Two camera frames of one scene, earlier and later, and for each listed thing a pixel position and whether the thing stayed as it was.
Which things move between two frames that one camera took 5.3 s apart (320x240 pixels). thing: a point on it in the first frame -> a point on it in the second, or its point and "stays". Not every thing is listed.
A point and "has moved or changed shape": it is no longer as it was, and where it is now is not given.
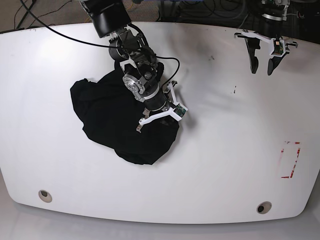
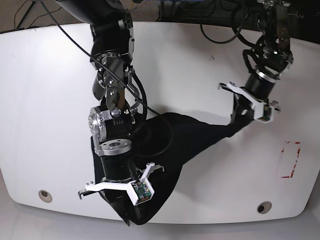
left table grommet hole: (45, 196) stays
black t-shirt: (111, 115) has moved or changed shape
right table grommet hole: (264, 207) stays
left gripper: (161, 104) -> (118, 173)
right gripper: (272, 30) -> (258, 88)
